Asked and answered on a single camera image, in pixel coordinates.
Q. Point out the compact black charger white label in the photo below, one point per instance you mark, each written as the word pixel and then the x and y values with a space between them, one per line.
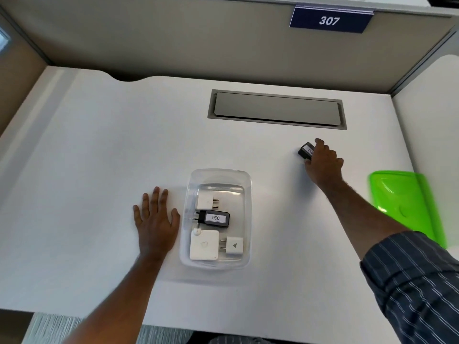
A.
pixel 306 151

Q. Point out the black mesh office chair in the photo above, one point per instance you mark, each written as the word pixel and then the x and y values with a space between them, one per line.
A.
pixel 444 0

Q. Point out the green lid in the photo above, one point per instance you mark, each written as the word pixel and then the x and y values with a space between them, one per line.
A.
pixel 405 200

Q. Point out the large square white charger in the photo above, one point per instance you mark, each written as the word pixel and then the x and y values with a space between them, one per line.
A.
pixel 204 245

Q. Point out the person's left hand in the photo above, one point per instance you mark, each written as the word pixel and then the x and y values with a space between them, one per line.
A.
pixel 156 229

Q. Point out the white desk side divider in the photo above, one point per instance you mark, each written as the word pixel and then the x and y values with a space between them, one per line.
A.
pixel 430 121

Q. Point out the long black charger white label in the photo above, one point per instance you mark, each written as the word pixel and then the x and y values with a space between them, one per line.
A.
pixel 215 218

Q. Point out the clear plastic container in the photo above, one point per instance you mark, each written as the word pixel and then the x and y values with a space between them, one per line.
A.
pixel 222 179

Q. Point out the small white plug adapter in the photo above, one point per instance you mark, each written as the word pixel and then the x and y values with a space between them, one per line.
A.
pixel 235 246

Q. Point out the white charger round pins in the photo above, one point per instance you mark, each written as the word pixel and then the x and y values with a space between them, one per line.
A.
pixel 205 202

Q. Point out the blue desk number sign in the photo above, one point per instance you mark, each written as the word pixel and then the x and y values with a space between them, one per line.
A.
pixel 330 20

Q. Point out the person's right hand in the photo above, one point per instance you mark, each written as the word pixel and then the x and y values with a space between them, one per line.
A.
pixel 326 168

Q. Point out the beige partition with glass window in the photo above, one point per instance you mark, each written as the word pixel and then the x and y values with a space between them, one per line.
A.
pixel 18 85

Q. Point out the person's left forearm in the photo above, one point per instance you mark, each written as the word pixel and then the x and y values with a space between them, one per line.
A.
pixel 118 304

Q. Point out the beige desk partition panel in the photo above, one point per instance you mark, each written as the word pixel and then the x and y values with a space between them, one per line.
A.
pixel 161 39

